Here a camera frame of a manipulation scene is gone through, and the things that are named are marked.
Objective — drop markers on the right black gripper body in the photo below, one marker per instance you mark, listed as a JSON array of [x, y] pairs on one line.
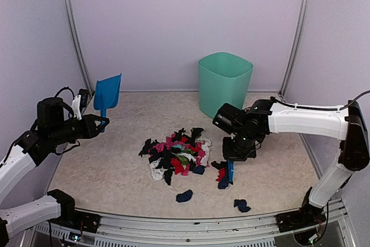
[[243, 147]]

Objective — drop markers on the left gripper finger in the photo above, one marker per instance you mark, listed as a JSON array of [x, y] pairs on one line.
[[101, 127], [93, 118]]

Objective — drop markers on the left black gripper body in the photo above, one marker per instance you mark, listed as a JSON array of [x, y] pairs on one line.
[[87, 131]]

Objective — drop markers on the blue hand brush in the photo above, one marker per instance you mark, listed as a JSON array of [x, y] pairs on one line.
[[230, 171]]

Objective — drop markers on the blue dustpan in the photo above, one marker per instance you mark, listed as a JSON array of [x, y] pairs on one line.
[[107, 94]]

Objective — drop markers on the teal plastic waste bin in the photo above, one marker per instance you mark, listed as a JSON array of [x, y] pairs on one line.
[[222, 78]]

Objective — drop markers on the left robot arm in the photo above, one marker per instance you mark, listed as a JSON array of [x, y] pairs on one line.
[[57, 123]]

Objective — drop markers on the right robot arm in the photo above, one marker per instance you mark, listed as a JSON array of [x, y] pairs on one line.
[[246, 128]]

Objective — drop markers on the black scrap right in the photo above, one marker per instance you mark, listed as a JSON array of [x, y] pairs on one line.
[[219, 165]]

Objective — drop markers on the red paper scrap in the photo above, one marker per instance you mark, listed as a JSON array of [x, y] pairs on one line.
[[221, 174]]

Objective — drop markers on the navy curved scrap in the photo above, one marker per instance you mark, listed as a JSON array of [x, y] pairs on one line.
[[223, 184]]

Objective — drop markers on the navy scrap front right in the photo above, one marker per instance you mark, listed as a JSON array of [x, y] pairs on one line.
[[241, 205]]

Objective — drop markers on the navy scrap front centre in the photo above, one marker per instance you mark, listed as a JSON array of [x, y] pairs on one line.
[[185, 196]]

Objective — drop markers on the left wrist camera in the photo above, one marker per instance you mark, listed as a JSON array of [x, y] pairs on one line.
[[80, 102]]

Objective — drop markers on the front aluminium rail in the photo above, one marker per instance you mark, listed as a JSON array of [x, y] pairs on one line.
[[255, 230]]

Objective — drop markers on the left aluminium frame post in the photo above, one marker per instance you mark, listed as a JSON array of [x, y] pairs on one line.
[[77, 46]]

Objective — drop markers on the aluminium frame post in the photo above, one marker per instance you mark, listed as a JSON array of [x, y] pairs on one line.
[[292, 59], [77, 46]]

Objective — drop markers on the right aluminium frame post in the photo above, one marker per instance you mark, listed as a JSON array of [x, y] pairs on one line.
[[292, 59]]

